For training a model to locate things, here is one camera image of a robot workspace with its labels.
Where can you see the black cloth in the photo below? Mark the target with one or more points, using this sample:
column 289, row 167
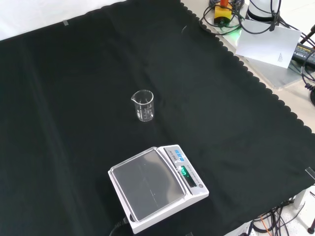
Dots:
column 98, row 118

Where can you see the clear glass beaker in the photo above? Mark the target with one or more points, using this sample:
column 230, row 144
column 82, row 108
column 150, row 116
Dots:
column 144, row 108

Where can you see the pale board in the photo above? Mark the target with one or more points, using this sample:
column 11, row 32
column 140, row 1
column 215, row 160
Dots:
column 273, row 73

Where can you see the white paper sheet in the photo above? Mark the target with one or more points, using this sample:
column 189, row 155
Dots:
column 268, row 45

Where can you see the black power adapter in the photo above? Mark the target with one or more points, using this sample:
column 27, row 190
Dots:
column 303, row 54

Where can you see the yellow stop button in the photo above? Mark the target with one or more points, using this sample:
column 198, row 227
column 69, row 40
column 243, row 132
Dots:
column 222, row 13

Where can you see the white electronic balance steel pan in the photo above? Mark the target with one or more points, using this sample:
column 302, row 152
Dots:
column 157, row 186

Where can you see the grey tape strip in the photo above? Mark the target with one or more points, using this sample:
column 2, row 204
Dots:
column 66, row 23

